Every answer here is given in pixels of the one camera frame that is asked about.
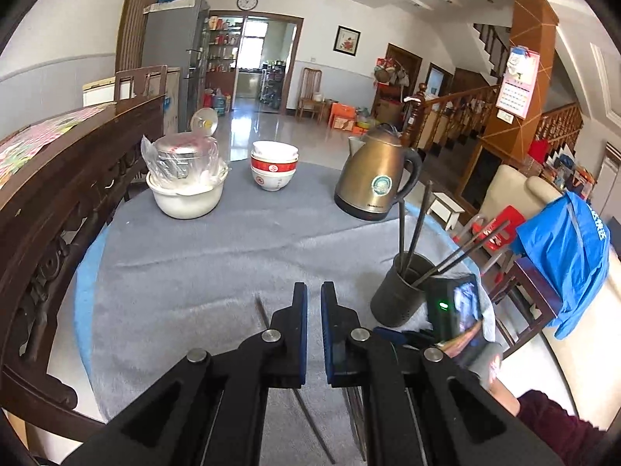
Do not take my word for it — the wooden staircase railing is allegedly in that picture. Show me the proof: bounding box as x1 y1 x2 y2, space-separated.
411 23 584 158

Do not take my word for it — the orange cardboard box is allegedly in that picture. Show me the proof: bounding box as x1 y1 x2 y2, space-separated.
329 101 358 130

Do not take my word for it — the grey refrigerator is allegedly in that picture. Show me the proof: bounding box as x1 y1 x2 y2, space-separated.
142 0 210 137

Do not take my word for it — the shelf with bottles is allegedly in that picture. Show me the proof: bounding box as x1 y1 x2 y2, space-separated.
206 16 244 75

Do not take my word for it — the small white stool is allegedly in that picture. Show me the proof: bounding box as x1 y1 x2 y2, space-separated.
427 192 466 232

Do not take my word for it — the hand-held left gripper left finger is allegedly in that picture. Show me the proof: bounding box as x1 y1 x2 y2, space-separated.
63 282 310 466

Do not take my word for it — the pile of dark chopsticks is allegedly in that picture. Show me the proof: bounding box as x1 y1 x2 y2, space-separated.
345 388 366 463

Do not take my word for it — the floral printed table cover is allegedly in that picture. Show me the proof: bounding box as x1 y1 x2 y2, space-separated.
0 103 118 191

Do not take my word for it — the small round white fan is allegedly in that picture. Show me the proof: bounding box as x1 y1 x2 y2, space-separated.
191 108 218 136

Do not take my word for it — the carved dark wooden bench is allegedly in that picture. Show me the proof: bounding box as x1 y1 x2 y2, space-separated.
0 94 167 445

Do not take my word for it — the tall back wooden chair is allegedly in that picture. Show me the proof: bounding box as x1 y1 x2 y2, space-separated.
295 67 324 123

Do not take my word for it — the pink wall calendar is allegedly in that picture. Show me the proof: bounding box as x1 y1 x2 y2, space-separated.
495 45 541 120

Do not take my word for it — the bronze electric kettle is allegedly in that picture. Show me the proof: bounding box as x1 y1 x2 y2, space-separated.
334 123 423 221

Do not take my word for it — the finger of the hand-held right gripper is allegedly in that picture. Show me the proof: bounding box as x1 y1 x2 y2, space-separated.
373 326 432 351

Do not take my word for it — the dark wooden chopstick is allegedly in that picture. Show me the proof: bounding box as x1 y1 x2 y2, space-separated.
408 181 434 273
255 295 337 464
437 233 503 273

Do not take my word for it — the framed wall picture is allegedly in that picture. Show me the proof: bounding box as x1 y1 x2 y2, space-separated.
333 25 362 56

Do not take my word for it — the dark metal utensil holder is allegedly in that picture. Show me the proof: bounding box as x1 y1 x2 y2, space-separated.
370 251 437 328

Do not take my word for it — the cream sofa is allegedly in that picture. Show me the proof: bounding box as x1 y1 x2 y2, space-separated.
478 164 621 447

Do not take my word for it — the person's right hand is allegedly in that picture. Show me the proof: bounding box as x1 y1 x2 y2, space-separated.
444 323 508 391

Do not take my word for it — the dark wooden stool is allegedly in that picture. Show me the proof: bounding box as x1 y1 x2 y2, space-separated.
485 255 574 351

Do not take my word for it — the white chest freezer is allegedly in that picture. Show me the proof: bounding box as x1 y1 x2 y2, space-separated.
82 65 181 137

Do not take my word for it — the grey tablecloth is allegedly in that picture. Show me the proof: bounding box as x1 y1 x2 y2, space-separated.
75 158 488 466

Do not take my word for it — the blue jacket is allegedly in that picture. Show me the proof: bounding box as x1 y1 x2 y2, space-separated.
513 191 612 341

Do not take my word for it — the red child chair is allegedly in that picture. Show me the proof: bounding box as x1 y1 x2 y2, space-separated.
453 205 527 273

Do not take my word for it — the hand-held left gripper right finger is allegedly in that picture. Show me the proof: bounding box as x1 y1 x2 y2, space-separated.
320 280 564 466

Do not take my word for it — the white plastic basin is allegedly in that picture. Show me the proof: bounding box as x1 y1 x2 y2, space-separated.
146 165 229 219

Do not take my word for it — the brown wooden chair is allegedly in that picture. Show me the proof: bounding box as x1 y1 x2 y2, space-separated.
114 65 168 104

